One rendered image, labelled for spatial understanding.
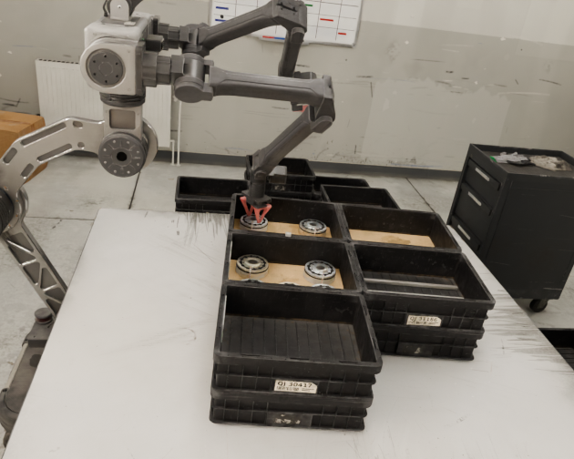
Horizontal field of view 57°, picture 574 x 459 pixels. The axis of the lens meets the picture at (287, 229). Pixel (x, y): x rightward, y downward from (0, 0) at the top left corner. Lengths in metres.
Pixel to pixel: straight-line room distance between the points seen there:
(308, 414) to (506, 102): 4.29
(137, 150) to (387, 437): 1.09
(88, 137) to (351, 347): 1.05
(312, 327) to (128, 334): 0.54
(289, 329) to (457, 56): 3.81
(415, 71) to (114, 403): 3.98
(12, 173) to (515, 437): 1.70
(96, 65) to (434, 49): 3.79
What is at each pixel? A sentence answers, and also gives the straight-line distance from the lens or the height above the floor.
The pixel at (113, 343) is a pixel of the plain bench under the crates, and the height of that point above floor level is 0.70.
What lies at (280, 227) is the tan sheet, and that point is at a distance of 2.02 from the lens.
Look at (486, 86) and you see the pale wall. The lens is 5.18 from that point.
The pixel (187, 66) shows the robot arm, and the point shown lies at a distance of 1.43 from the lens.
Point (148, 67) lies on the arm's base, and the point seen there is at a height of 1.46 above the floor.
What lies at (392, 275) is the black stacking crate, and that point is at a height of 0.83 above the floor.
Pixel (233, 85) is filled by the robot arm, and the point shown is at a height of 1.43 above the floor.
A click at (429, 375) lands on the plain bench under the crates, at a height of 0.70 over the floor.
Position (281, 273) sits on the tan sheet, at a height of 0.83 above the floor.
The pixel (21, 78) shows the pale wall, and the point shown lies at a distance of 4.80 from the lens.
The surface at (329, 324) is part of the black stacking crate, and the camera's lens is 1.56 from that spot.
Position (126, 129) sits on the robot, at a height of 1.21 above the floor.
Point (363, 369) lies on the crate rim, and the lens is 1.30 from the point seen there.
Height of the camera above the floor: 1.76
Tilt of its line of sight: 28 degrees down
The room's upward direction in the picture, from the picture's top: 8 degrees clockwise
